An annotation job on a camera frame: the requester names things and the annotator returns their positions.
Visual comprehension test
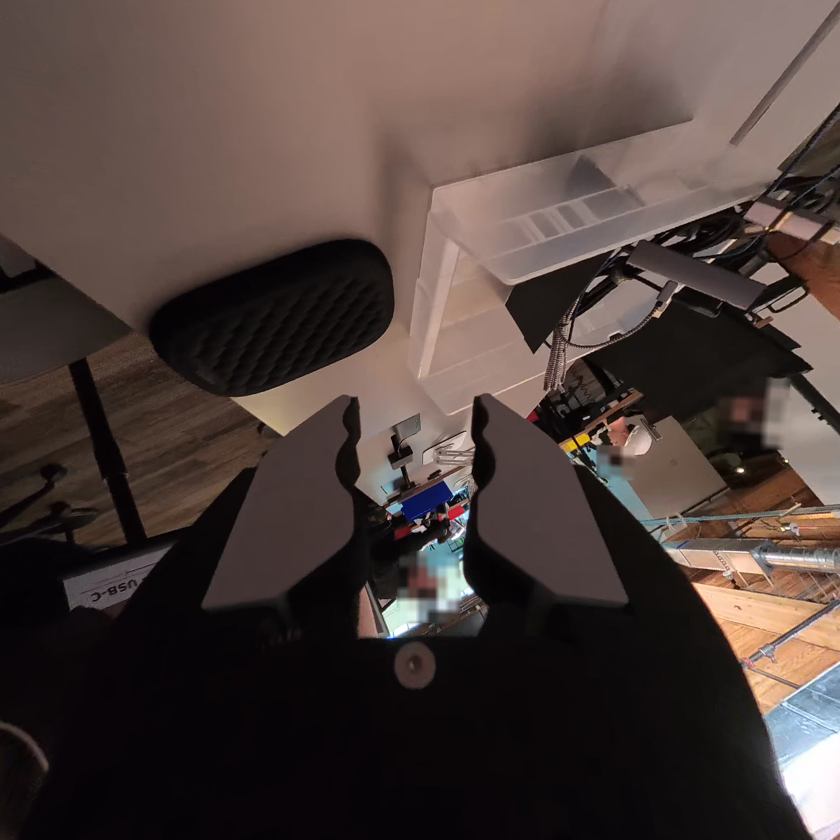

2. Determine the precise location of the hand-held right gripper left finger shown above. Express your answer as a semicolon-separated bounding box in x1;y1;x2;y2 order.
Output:
201;395;371;639

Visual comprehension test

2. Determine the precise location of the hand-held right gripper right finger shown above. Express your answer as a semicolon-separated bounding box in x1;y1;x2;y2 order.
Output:
461;394;629;627

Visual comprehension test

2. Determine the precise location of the braided USB-C cable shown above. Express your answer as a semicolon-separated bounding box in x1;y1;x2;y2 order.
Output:
543;281;681;392

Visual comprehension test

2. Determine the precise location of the blue plastic bin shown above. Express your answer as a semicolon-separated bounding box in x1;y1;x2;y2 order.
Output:
399;481;455;524

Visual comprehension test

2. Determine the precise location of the white board panel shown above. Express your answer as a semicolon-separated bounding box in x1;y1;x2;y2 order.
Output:
630;416;728;521

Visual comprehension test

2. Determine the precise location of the black pole stand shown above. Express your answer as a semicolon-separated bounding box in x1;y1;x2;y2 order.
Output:
67;357;151;547

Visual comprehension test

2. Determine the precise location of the black quilted pouch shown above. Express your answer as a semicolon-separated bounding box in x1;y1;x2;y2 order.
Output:
147;238;396;399

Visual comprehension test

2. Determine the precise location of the clear acrylic organizer box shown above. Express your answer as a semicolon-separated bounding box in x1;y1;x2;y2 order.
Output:
407;120;770;419

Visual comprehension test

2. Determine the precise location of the long round metal duct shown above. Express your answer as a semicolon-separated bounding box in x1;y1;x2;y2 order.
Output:
668;537;840;585

